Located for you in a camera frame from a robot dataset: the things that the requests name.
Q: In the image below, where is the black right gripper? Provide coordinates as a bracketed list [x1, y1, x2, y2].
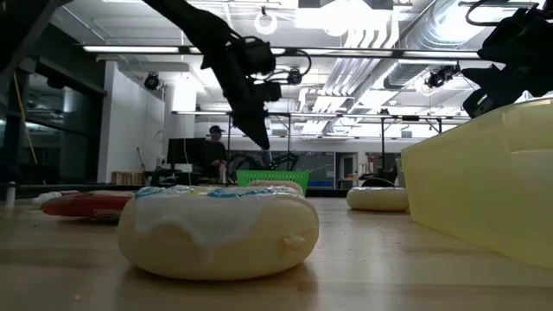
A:
[461, 3, 553, 119]

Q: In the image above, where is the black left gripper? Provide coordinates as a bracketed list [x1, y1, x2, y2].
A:
[200, 36, 284, 151]

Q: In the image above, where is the red snack packet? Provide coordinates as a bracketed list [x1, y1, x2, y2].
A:
[41, 190, 136, 222]

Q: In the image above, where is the black office chair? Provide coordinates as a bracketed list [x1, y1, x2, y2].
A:
[361, 166, 398, 189]

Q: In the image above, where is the green plastic mesh basket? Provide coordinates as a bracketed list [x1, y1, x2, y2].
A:
[235, 169, 311, 196]

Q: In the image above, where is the person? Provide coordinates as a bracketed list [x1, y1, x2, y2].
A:
[202, 124, 229, 181]

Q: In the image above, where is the black computer monitor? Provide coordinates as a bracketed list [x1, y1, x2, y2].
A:
[166, 137, 207, 165]

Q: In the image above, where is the yellow translucent plastic bin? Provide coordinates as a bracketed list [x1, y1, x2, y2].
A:
[400, 98, 553, 271]

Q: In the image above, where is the round ceiling light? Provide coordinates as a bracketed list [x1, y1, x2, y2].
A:
[253, 7, 279, 35]

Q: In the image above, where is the blue-striped white iced donut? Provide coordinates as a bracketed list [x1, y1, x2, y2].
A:
[117, 184, 320, 281]

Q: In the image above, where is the wooden crate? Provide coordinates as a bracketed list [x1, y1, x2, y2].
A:
[111, 170, 146, 187]

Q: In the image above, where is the background black rig frame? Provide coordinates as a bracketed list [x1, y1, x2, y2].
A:
[172, 110, 472, 174]

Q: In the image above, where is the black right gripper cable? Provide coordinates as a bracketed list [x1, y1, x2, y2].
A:
[465, 0, 541, 28]

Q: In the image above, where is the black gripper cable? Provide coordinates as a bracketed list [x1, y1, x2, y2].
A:
[276, 48, 313, 83]
[465, 0, 541, 28]

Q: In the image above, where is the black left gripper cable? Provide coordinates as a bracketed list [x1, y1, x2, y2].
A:
[276, 48, 313, 83]

